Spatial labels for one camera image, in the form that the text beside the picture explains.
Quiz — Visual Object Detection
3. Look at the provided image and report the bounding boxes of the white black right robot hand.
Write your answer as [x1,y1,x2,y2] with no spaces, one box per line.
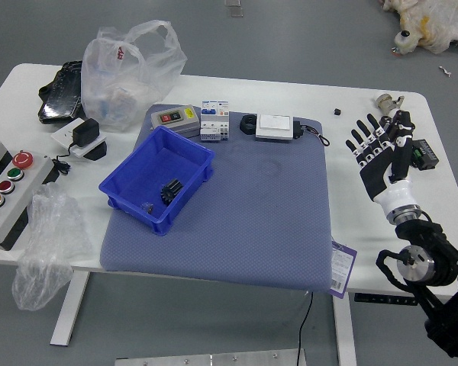
[344,109,416,215]

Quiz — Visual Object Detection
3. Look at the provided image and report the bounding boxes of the big black bevel gear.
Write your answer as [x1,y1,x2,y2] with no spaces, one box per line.
[159,185,178,207]

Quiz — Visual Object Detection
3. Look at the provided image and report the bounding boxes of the blue plastic box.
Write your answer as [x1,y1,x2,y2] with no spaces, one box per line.
[98,125,216,237]

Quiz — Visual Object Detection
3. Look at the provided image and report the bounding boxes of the grey push-button control box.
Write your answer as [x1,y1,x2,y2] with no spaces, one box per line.
[0,137,55,252]

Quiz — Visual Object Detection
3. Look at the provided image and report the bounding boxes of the black module green terminal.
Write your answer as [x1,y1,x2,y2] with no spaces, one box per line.
[409,138,441,172]

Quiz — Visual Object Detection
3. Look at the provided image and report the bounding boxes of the metal round connector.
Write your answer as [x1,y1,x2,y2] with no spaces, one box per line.
[374,92,407,113]

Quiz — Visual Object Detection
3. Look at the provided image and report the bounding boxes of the small black module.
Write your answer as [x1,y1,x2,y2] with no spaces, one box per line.
[290,119,306,140]

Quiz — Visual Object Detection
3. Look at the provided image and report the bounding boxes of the purple white label tag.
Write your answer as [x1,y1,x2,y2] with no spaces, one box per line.
[329,240,358,300]

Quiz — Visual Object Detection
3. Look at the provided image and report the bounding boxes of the black table control panel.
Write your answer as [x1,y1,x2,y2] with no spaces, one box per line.
[353,292,421,307]

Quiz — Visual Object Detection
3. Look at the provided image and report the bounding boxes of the blue-grey fabric mat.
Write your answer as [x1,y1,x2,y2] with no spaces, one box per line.
[99,103,350,294]

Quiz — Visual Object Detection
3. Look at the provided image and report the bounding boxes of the white table leg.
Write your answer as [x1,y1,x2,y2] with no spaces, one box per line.
[332,292,358,366]
[50,271,91,348]

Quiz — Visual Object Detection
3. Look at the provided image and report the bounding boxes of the plastic-wrapped plush toy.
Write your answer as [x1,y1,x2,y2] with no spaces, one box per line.
[379,0,458,55]

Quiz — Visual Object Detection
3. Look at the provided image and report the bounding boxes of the white circuit breaker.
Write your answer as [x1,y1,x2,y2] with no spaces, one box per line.
[199,99,231,144]

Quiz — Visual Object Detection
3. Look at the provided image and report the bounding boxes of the white plastic shopping bag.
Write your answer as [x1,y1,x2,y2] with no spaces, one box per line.
[80,19,189,133]

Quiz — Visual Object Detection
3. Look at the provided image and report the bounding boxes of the black block under plate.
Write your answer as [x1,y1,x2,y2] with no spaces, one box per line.
[84,140,109,162]

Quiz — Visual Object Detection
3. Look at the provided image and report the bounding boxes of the black power adapter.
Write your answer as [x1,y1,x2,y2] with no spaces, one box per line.
[69,117,102,148]

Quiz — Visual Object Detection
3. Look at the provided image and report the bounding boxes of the white socket plate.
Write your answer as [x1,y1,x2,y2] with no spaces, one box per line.
[50,117,108,158]

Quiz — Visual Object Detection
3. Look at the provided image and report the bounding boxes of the black plastic tray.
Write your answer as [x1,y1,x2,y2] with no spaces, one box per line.
[37,59,86,124]

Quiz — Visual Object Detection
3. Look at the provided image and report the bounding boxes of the crumpled clear plastic bag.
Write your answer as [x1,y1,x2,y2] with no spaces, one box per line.
[11,181,95,312]

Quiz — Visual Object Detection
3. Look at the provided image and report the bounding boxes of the thin red-black wires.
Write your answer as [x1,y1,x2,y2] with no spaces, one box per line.
[301,124,331,147]

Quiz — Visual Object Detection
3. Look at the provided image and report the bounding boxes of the white wall switch panel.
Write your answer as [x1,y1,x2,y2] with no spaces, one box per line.
[255,113,296,143]

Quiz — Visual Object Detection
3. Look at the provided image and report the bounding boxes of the black ring core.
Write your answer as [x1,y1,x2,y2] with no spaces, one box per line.
[239,114,259,136]

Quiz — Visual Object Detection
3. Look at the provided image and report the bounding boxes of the black hanging cable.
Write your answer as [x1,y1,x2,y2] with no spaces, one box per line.
[296,291,315,366]

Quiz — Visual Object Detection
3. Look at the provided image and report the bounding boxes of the grey red-green switch box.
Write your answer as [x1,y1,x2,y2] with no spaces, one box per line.
[150,104,203,138]

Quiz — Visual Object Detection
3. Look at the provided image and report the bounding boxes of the metal base plate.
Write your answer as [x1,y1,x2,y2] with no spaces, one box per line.
[114,348,308,366]

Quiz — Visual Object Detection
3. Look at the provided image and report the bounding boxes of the black adapter cord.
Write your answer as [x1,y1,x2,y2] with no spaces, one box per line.
[52,143,77,177]

